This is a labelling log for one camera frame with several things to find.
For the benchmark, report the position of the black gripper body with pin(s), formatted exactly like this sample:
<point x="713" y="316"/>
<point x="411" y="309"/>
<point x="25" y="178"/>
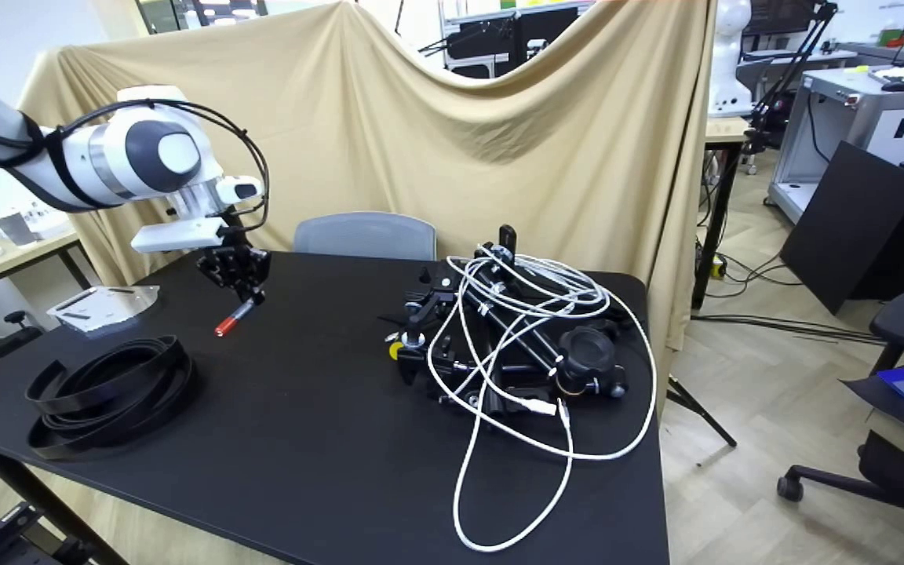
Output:
<point x="233" y="261"/>

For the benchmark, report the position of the marker with red cap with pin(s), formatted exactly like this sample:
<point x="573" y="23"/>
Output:
<point x="229" y="318"/>

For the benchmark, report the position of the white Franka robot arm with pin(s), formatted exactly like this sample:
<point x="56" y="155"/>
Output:
<point x="86" y="158"/>

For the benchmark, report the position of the grey chair backrest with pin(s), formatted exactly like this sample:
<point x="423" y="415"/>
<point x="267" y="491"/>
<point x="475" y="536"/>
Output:
<point x="364" y="236"/>

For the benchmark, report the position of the white paper card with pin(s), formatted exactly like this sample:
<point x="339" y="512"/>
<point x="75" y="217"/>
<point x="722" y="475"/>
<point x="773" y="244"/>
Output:
<point x="101" y="309"/>

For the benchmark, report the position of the light wooden side desk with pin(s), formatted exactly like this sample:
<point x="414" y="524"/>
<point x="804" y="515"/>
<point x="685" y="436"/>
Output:
<point x="7" y="256"/>

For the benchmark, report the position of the beige cloth backdrop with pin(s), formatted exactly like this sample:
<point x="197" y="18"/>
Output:
<point x="452" y="146"/>

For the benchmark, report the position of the wooden table with black legs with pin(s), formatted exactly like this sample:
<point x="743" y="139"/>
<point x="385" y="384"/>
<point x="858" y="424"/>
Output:
<point x="722" y="189"/>

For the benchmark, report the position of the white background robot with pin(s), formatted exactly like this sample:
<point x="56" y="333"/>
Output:
<point x="728" y="57"/>

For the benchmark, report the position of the black flat panel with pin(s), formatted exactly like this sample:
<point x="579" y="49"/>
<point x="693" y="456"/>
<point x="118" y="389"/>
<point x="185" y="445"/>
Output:
<point x="848" y="224"/>

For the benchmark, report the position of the grey metal cabinet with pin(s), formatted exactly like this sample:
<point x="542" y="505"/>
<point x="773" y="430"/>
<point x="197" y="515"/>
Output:
<point x="871" y="128"/>

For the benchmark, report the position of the black office chair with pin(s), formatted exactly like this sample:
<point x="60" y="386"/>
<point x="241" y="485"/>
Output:
<point x="893" y="419"/>

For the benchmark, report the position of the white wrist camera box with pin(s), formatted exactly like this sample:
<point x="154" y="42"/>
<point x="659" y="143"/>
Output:
<point x="175" y="236"/>

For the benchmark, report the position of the black camera mount clutter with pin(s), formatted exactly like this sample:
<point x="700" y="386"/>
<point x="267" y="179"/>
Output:
<point x="518" y="346"/>

